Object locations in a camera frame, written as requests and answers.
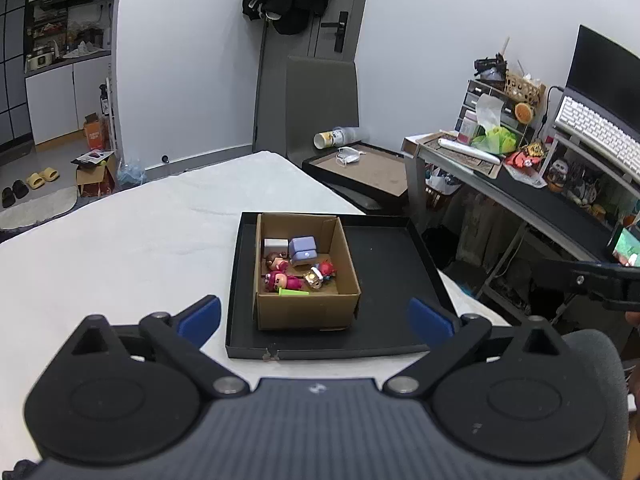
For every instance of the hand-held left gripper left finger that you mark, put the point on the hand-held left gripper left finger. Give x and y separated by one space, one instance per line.
200 317

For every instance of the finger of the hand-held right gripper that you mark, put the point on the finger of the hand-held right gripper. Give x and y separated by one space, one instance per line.
565 275

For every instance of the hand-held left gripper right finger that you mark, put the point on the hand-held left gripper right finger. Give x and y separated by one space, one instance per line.
430 319

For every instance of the black shallow tray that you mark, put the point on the black shallow tray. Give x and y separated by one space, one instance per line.
385 285

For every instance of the pink toy figure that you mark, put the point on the pink toy figure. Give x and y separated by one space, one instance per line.
280 281

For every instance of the brown-haired toy figurine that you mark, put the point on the brown-haired toy figurine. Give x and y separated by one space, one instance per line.
275 261

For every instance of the green toy block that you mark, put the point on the green toy block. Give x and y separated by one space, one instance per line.
295 292

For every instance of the white toy cube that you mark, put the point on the white toy cube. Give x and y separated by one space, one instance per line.
275 247

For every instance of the brown cardboard box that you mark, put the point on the brown cardboard box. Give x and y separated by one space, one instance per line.
305 312
92 175

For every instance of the red-haired toy figurine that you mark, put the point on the red-haired toy figurine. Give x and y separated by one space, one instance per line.
327 268

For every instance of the gold white toy figurine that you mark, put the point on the gold white toy figurine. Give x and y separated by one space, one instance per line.
313 278

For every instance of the lavender white toy block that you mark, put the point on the lavender white toy block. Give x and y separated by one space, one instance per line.
305 250

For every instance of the phone with lit screen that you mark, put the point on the phone with lit screen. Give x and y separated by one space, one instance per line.
626 247

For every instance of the small globe figurine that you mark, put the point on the small globe figurine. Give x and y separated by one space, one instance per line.
558 176

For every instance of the red yellow packet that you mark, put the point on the red yellow packet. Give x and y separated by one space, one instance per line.
525 156

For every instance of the grey monitor riser shelf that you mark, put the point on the grey monitor riser shelf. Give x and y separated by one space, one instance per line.
570 147

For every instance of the white keyboard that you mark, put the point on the white keyboard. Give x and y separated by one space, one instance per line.
595 132

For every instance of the green plastic bag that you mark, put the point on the green plastic bag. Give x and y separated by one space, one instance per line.
497 140

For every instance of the white rolled tube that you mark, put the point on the white rolled tube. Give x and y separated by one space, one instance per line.
470 150

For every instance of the clear plastic bag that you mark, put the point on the clear plastic bag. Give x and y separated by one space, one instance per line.
131 174

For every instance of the black tray with cardboard base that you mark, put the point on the black tray with cardboard base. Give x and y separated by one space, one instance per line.
370 170

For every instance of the orange round ornament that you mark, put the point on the orange round ornament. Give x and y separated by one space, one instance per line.
524 112

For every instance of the flat cardboard sheet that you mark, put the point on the flat cardboard sheet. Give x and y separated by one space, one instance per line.
430 147

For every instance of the brown open cardboard box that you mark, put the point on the brown open cardboard box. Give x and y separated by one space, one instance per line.
92 175

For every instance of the white face mask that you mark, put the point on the white face mask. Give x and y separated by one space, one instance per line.
347 156

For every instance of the woven basket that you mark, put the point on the woven basket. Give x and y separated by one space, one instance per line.
525 89

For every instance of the grey floor mat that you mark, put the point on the grey floor mat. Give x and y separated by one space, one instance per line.
35 210

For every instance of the desktop drawer organizer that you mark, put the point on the desktop drawer organizer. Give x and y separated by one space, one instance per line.
475 95

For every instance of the yellow white disposable cup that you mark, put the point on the yellow white disposable cup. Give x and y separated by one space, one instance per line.
330 138

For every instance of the yellow slipper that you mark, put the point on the yellow slipper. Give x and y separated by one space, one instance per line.
35 180
50 174

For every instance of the orange cardboard box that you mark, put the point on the orange cardboard box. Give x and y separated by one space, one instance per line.
95 132

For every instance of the white metal rack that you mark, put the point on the white metal rack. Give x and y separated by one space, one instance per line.
108 120

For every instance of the black slipper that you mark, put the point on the black slipper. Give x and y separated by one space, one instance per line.
8 197
20 189

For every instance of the dark grey chair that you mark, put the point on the dark grey chair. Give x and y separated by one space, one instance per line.
322 105

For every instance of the white kitchen cabinet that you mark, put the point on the white kitchen cabinet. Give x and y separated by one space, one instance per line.
55 102

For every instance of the grey door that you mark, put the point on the grey door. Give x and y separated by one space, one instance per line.
300 47

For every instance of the black framed glass partition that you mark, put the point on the black framed glass partition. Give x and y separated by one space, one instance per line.
12 70

